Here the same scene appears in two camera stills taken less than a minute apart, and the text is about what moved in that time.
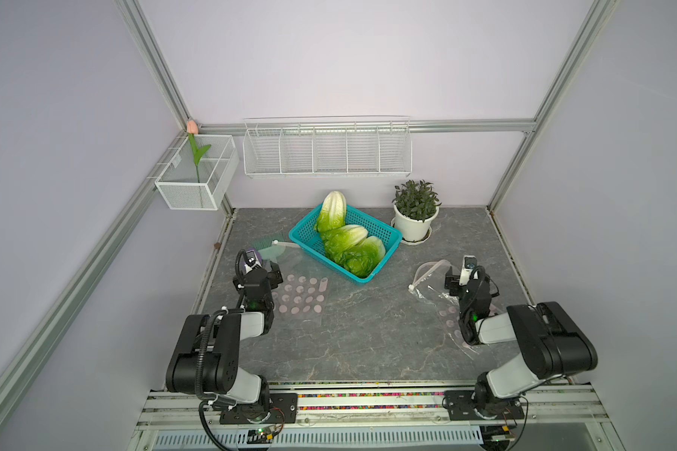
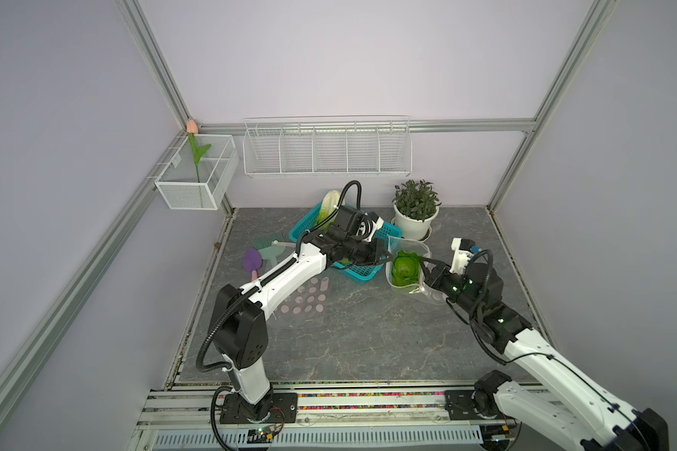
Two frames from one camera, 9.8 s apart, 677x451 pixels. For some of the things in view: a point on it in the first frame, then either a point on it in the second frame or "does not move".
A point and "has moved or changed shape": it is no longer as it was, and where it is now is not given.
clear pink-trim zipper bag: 430,288 → 404,272
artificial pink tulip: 193,130 does not move
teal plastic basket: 306,237 does not move
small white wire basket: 208,184 does not move
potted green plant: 415,209 does not move
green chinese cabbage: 361,260 has moved or changed shape
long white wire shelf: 327,147 does not move
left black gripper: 274,276 → 375,250
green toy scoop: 276,250 does not move
